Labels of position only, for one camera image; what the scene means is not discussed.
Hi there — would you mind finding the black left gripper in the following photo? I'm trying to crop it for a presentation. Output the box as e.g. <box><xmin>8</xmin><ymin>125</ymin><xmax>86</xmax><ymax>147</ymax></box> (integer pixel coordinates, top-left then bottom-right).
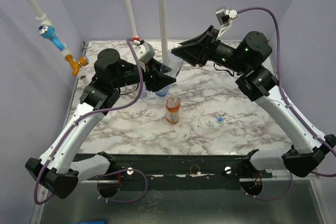
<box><xmin>113</xmin><ymin>57</ymin><xmax>176</xmax><ymax>91</ymax></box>

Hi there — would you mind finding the blue label Pocari bottle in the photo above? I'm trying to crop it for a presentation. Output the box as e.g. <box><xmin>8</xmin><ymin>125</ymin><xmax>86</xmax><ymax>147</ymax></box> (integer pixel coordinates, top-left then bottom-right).
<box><xmin>155</xmin><ymin>86</ymin><xmax>170</xmax><ymax>97</ymax></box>

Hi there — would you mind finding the orange tea bottle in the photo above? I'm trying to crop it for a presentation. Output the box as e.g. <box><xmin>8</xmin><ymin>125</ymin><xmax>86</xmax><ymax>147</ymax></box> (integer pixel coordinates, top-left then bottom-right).
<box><xmin>165</xmin><ymin>95</ymin><xmax>181</xmax><ymax>124</ymax></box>

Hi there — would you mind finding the clear blue-tinted plastic bottle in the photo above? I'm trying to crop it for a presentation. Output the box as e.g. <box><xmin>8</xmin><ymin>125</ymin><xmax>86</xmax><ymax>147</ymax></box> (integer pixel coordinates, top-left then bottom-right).
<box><xmin>140</xmin><ymin>87</ymin><xmax>148</xmax><ymax>99</ymax></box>

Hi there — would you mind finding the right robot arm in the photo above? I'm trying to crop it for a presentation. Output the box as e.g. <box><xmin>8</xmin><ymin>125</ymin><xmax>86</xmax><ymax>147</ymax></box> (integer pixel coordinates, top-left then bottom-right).
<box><xmin>171</xmin><ymin>26</ymin><xmax>335</xmax><ymax>178</ymax></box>

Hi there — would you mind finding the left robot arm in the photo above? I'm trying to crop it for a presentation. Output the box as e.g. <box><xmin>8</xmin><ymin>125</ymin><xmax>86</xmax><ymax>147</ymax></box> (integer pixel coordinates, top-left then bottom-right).
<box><xmin>25</xmin><ymin>44</ymin><xmax>176</xmax><ymax>204</ymax></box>

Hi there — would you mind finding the white vertical pole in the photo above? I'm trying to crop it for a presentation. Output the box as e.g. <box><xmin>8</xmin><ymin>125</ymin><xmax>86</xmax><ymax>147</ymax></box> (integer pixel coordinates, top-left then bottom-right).
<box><xmin>158</xmin><ymin>0</ymin><xmax>168</xmax><ymax>57</ymax></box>

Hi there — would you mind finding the yellow plastic faucet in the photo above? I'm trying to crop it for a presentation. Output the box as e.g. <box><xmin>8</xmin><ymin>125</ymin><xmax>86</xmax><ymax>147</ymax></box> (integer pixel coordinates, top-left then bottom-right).
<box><xmin>65</xmin><ymin>55</ymin><xmax>89</xmax><ymax>77</ymax></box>

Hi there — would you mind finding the blue plastic faucet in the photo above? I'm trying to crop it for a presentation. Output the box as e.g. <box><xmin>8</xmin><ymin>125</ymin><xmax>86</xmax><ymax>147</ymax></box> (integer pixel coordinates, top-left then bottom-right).
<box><xmin>37</xmin><ymin>24</ymin><xmax>65</xmax><ymax>51</ymax></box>

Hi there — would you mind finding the blue object at bottom edge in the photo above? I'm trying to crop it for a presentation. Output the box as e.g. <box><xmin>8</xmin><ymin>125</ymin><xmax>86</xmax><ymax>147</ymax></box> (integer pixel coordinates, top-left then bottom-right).
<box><xmin>87</xmin><ymin>220</ymin><xmax>106</xmax><ymax>224</ymax></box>

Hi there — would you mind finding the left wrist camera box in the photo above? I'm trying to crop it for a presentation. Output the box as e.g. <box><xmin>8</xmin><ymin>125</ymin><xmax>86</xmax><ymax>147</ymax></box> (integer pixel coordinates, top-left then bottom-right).
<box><xmin>134</xmin><ymin>42</ymin><xmax>155</xmax><ymax>63</ymax></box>

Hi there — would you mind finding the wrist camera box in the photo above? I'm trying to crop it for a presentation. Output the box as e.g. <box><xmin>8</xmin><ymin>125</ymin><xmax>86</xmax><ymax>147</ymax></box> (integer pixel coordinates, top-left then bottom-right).
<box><xmin>134</xmin><ymin>42</ymin><xmax>155</xmax><ymax>63</ymax></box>
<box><xmin>215</xmin><ymin>7</ymin><xmax>238</xmax><ymax>39</ymax></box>

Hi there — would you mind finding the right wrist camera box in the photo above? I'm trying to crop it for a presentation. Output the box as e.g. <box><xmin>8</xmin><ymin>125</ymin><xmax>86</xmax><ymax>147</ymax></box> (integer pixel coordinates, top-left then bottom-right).
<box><xmin>215</xmin><ymin>7</ymin><xmax>238</xmax><ymax>39</ymax></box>

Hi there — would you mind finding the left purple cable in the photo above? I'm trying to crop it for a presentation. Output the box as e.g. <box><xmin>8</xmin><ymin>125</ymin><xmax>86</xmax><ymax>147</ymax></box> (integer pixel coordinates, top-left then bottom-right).
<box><xmin>33</xmin><ymin>37</ymin><xmax>148</xmax><ymax>206</ymax></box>

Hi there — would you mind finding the purple cable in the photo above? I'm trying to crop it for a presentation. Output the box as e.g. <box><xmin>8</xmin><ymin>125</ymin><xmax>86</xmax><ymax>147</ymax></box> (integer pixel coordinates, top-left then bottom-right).
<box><xmin>33</xmin><ymin>37</ymin><xmax>148</xmax><ymax>206</ymax></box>
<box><xmin>236</xmin><ymin>7</ymin><xmax>336</xmax><ymax>201</ymax></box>

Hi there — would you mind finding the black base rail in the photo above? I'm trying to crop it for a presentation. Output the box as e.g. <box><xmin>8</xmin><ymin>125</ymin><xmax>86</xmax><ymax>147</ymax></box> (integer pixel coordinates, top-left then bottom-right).
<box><xmin>70</xmin><ymin>153</ymin><xmax>274</xmax><ymax>190</ymax></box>

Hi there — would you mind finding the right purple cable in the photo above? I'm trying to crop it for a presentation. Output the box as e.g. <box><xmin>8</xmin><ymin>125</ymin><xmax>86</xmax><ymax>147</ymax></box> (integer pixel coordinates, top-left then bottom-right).
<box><xmin>236</xmin><ymin>7</ymin><xmax>336</xmax><ymax>201</ymax></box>

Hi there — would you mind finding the white PVC pipe frame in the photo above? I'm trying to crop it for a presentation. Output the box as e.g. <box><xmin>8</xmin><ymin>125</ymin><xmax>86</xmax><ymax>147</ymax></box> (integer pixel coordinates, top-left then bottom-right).
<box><xmin>6</xmin><ymin>0</ymin><xmax>165</xmax><ymax>90</ymax></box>

